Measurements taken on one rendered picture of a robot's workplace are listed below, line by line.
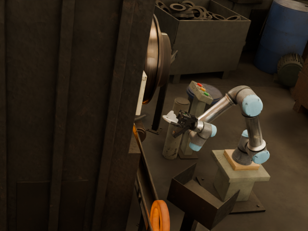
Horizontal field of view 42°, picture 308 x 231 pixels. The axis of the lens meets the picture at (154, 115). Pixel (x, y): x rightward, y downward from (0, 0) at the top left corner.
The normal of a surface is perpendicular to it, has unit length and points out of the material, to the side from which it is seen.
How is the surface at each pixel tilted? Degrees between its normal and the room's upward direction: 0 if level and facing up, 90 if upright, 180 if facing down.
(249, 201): 0
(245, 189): 90
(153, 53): 60
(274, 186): 0
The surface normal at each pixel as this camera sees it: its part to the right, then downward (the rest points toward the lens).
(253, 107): 0.19, 0.43
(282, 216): 0.18, -0.85
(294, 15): -0.29, 0.44
